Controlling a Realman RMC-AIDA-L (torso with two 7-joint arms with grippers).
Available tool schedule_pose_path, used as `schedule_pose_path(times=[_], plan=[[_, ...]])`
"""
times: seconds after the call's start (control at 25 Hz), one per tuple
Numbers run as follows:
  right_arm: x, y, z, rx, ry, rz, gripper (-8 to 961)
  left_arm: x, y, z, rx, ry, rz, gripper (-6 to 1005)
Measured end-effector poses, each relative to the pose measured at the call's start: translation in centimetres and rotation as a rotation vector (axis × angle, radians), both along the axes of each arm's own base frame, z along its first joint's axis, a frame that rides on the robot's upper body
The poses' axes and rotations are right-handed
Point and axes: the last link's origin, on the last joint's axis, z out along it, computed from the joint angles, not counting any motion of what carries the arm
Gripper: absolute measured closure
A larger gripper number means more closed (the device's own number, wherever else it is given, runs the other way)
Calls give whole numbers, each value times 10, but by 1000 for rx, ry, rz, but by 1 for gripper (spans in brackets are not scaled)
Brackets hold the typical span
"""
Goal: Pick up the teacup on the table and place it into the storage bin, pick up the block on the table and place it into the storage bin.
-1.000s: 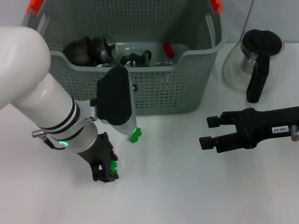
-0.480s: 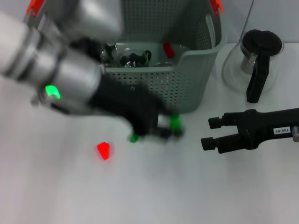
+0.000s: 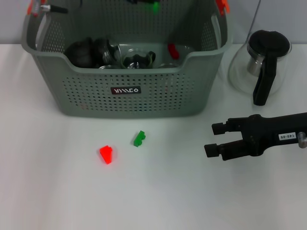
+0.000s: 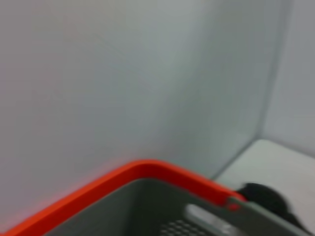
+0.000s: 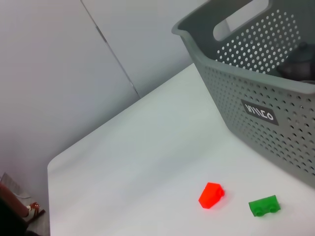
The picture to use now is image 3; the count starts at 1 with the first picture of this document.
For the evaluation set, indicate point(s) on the glass teacup black holder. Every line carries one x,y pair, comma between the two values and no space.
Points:
138,60
106,66
103,51
169,65

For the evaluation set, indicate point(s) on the dark red long brick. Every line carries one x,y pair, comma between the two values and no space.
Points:
173,51

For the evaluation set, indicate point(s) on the dark clay teapot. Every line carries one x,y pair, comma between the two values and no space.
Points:
79,54

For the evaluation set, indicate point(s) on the grey perforated storage basket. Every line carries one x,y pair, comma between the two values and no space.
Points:
156,95

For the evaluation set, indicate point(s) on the red sloped toy brick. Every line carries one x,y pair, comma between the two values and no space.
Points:
106,155

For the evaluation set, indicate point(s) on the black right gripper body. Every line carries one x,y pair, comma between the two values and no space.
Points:
271,131

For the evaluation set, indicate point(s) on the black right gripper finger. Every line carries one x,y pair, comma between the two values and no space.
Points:
218,129
212,150

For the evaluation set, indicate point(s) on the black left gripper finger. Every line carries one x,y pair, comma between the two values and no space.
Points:
132,1
151,1

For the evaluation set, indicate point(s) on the green toy brick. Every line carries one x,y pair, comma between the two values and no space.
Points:
139,138
156,7

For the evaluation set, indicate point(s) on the glass teapot black lid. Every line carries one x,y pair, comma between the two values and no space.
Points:
268,43

